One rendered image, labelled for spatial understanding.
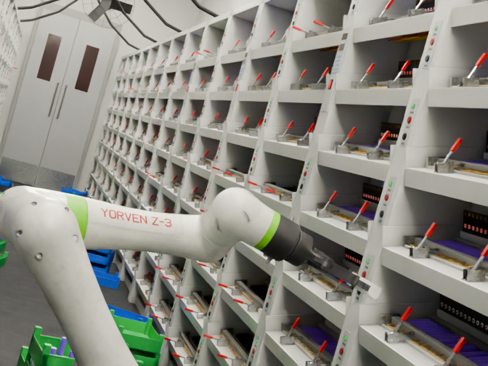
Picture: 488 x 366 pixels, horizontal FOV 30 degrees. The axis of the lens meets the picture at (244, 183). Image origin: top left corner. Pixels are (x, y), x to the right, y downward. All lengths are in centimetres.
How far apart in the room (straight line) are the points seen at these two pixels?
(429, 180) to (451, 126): 22
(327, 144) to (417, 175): 77
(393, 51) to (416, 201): 83
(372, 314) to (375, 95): 65
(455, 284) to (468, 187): 21
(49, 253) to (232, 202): 43
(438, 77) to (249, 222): 64
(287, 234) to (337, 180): 100
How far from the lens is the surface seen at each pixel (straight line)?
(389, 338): 212
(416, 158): 226
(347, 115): 293
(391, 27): 265
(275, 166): 360
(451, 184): 202
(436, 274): 197
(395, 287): 229
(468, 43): 231
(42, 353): 270
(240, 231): 193
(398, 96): 243
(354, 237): 243
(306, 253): 198
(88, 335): 178
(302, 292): 272
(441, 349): 202
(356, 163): 256
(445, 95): 218
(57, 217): 170
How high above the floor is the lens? 107
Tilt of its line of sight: 2 degrees down
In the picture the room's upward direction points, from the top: 16 degrees clockwise
